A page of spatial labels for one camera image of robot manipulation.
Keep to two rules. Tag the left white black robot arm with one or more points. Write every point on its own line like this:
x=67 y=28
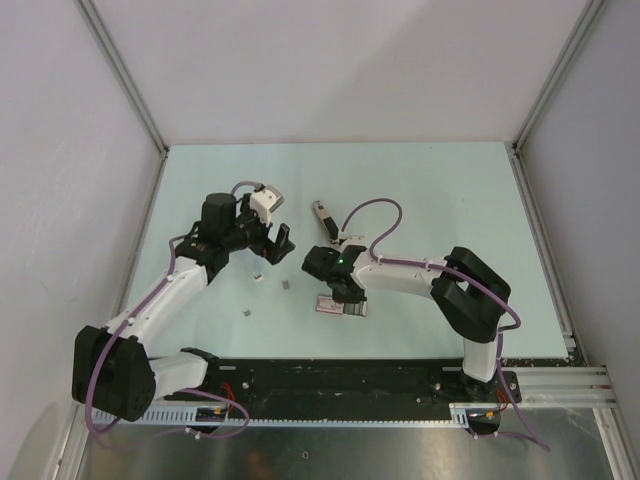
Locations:
x=113 y=370

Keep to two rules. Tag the aluminium frame rails right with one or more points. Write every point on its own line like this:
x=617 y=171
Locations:
x=565 y=387

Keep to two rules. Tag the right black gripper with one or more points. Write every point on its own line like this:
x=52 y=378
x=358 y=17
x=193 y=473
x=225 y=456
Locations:
x=357 y=296

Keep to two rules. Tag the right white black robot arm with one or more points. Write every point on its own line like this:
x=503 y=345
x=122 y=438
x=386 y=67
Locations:
x=471 y=296

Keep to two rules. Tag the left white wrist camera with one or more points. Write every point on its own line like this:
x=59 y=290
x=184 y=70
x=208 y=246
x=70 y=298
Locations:
x=265 y=202

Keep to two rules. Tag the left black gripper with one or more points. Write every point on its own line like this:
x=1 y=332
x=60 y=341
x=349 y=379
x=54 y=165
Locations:
x=272 y=251

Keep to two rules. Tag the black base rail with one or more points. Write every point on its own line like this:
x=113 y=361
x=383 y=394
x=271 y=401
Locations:
x=353 y=390

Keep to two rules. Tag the red white staple box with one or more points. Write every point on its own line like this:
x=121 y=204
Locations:
x=327 y=305

